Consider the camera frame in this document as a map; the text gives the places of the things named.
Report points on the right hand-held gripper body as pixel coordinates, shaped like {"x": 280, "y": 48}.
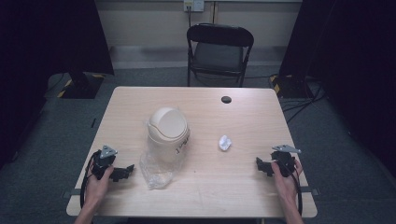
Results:
{"x": 285, "y": 158}

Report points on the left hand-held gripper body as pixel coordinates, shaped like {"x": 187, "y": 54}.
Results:
{"x": 105, "y": 160}

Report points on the white paper ball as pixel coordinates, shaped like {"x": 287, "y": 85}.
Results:
{"x": 224, "y": 142}

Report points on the beige swing-lid trash bin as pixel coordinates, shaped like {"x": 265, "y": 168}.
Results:
{"x": 168, "y": 130}

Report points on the person's right hand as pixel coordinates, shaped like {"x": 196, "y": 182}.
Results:
{"x": 287, "y": 185}

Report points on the person's left hand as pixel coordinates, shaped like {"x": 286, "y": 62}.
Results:
{"x": 96, "y": 186}

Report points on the clear plastic bag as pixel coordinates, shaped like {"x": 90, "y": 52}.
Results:
{"x": 155, "y": 174}

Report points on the black stand base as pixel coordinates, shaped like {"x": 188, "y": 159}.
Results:
{"x": 82, "y": 87}
{"x": 291, "y": 88}

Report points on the black folding chair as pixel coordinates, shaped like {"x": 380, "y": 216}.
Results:
{"x": 218, "y": 56}

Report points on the black curtain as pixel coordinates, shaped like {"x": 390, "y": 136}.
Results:
{"x": 37, "y": 62}
{"x": 351, "y": 62}

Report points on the white wall outlet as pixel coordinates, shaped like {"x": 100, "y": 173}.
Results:
{"x": 193, "y": 4}

